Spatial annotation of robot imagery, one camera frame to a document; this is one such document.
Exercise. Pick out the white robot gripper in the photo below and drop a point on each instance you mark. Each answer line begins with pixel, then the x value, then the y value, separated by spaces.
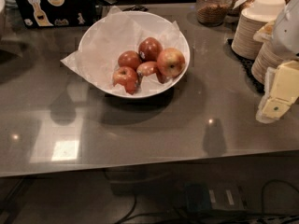
pixel 287 32

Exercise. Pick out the yellow-red apple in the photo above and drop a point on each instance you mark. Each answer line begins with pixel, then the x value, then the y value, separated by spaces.
pixel 171 62

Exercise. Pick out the red apple centre front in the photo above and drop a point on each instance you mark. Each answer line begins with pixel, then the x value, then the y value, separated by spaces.
pixel 149 68

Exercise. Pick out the dark red apple top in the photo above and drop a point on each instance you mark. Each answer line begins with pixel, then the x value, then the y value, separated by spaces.
pixel 149 49

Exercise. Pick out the white ceramic bowl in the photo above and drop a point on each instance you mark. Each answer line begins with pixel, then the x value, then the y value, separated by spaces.
pixel 102 41

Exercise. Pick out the red apple at left-middle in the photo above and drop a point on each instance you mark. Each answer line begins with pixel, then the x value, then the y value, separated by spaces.
pixel 129 58

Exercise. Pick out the red apple front left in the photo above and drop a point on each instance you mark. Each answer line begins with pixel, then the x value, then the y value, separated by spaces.
pixel 127 77

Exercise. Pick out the dark object behind bowl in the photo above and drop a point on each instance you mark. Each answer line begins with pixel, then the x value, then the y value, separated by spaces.
pixel 136 8

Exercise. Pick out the right stack of paper bowls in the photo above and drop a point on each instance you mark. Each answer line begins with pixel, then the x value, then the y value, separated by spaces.
pixel 265 58

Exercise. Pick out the stack of paper bowls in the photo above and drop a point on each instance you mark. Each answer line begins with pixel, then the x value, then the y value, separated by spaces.
pixel 265 58
pixel 252 18

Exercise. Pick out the black tray mat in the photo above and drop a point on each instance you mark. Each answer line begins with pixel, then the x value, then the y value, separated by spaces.
pixel 246 65

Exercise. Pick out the left stack of paper bowls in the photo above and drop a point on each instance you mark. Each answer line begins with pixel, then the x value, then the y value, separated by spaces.
pixel 252 18

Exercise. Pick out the glass jar with cereal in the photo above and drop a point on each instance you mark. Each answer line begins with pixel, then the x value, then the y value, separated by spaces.
pixel 212 12

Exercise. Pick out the black power adapter under table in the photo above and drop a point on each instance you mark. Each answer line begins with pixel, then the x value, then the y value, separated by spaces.
pixel 201 197

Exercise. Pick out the white paper liner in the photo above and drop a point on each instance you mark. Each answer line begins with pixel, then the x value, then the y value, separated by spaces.
pixel 102 50

